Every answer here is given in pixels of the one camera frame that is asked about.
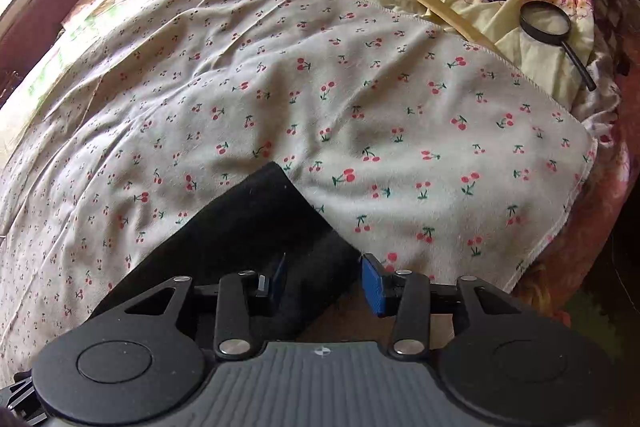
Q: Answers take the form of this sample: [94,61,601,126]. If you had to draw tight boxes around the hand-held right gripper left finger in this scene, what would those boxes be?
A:
[95,252,289,362]

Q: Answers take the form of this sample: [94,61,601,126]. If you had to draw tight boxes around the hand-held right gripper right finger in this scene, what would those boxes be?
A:
[360,252,546,362]

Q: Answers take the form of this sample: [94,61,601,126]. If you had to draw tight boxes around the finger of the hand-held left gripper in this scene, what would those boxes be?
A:
[0,369,46,427]

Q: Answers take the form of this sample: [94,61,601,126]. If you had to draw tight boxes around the black pants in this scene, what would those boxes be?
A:
[90,161,361,343]

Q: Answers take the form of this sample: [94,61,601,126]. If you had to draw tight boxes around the cherry print bed sheet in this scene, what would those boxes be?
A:
[0,0,598,388]

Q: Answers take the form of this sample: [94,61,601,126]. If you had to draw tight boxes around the black magnifying glass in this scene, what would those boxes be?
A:
[519,1,598,92]

